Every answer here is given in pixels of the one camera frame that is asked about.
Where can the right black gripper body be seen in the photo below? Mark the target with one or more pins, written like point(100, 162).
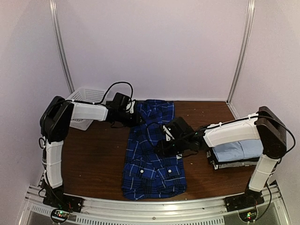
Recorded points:
point(180, 146)

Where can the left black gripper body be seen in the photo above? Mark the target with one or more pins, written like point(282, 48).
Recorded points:
point(127, 121)

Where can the blue plaid long sleeve shirt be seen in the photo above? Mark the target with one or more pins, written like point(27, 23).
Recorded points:
point(146, 174)

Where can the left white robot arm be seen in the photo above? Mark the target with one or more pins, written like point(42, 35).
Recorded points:
point(56, 119)

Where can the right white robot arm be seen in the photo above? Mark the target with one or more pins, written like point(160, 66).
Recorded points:
point(263, 125)

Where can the white plastic mesh basket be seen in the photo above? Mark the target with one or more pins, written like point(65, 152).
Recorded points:
point(82, 100)

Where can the light blue folded shirt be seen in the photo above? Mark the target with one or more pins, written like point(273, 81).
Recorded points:
point(240, 150)

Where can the right circuit board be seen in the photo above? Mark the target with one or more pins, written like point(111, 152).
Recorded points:
point(248, 216)

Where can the circuit board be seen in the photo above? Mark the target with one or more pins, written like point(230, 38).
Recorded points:
point(248, 216)
point(59, 216)

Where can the left circuit board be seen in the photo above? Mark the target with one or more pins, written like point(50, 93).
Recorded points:
point(59, 216)

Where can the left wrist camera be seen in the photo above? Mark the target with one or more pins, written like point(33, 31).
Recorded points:
point(130, 108)

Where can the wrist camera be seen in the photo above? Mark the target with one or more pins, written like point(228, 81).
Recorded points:
point(130, 108)
point(168, 135)

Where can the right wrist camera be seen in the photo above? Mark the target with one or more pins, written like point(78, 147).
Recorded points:
point(168, 135)

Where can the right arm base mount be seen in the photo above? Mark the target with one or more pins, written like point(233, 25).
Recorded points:
point(248, 199)

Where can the left aluminium frame post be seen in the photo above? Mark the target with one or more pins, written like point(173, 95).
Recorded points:
point(60, 45)

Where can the aluminium frame post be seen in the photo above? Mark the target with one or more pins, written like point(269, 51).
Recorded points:
point(60, 45)
point(243, 48)

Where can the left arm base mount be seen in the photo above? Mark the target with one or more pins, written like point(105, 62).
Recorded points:
point(56, 198)

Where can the right aluminium frame post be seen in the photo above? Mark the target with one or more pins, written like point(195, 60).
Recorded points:
point(243, 48)

